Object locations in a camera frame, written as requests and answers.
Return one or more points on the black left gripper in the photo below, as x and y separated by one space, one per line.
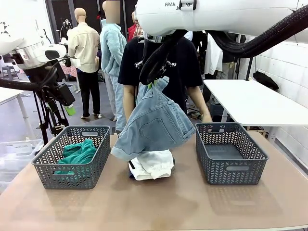
63 92

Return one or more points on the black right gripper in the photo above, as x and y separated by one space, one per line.
163 57

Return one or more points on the teal green top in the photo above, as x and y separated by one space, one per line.
77 154

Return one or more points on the light blue denim shorts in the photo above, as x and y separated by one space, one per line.
154 125

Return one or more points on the dark blue denim shorts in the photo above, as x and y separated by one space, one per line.
131 173

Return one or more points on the white shorts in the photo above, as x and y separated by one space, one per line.
154 166

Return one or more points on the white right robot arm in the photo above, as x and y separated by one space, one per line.
216 16

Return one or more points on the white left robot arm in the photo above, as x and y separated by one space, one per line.
26 45

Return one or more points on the person's left forearm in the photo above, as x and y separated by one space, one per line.
197 98

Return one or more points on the person's right forearm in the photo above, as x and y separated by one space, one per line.
128 101

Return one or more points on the person's left hand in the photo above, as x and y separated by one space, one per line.
207 118

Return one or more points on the person in black t-shirt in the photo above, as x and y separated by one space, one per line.
187 62

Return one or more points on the red checkered tablecloth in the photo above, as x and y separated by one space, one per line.
69 71

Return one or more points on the mannequin in light blue fleece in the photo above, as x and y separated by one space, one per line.
113 53

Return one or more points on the mannequin in plaid hooded shirt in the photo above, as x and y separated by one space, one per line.
138 30

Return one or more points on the mannequin in red top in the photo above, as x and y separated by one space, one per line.
131 32

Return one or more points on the mannequin in cream jacket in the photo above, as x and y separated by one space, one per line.
83 48

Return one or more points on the mannequin in white shirt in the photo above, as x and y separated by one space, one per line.
213 55

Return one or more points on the grey plastic lattice basket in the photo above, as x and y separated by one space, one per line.
91 173
228 154

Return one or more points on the clear plastic storage box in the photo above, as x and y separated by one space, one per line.
16 154

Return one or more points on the slim black tripod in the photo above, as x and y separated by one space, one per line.
249 69

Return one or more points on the white table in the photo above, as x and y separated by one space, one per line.
252 103

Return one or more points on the black bag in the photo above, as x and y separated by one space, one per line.
265 80

